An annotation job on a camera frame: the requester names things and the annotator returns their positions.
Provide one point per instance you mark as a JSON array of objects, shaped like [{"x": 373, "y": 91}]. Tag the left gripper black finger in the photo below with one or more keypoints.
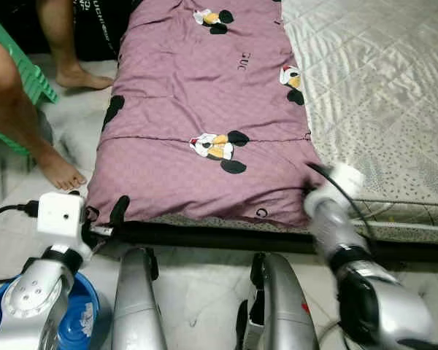
[{"x": 120, "y": 213}]

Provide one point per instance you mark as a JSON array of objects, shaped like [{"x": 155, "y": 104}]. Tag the white paper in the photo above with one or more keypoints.
[{"x": 86, "y": 319}]

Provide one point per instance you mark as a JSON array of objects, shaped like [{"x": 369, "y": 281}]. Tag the pink cartoon print blanket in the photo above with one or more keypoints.
[{"x": 204, "y": 87}]

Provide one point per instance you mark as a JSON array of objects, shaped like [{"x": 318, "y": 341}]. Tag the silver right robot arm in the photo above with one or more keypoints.
[{"x": 379, "y": 299}]

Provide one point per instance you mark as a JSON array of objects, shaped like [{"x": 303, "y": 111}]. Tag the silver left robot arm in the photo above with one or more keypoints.
[{"x": 29, "y": 306}]

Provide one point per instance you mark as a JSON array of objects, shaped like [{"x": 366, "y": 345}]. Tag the blue plastic bucket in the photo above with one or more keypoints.
[{"x": 80, "y": 292}]

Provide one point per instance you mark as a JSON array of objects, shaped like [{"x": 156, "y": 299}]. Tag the silver left robot leg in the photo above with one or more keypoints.
[{"x": 139, "y": 306}]

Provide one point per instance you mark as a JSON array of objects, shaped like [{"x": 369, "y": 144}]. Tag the silver robot leg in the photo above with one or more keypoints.
[
  {"x": 281, "y": 306},
  {"x": 139, "y": 306}
]

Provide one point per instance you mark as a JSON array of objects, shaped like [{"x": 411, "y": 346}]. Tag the black bed base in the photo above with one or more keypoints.
[{"x": 226, "y": 235}]

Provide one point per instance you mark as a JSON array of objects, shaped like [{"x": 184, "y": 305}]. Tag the person in grey shorts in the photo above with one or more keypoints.
[{"x": 14, "y": 109}]

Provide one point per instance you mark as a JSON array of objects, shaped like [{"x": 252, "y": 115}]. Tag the green plastic stool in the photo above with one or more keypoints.
[{"x": 38, "y": 82}]

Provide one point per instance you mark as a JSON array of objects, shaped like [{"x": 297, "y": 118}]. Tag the silver right robot leg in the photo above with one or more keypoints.
[{"x": 281, "y": 306}]

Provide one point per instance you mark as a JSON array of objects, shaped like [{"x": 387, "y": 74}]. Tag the black bag with white print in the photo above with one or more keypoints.
[{"x": 102, "y": 25}]

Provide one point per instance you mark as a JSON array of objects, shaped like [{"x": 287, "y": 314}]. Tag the white quilted mattress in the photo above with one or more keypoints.
[{"x": 379, "y": 87}]

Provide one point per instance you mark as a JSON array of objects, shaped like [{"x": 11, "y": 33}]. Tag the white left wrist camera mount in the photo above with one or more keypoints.
[{"x": 60, "y": 215}]

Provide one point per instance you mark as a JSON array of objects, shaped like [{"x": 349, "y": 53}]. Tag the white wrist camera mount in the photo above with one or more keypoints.
[
  {"x": 343, "y": 182},
  {"x": 60, "y": 215}
]

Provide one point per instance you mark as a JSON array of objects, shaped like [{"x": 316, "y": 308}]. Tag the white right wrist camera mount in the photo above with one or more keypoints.
[{"x": 343, "y": 182}]

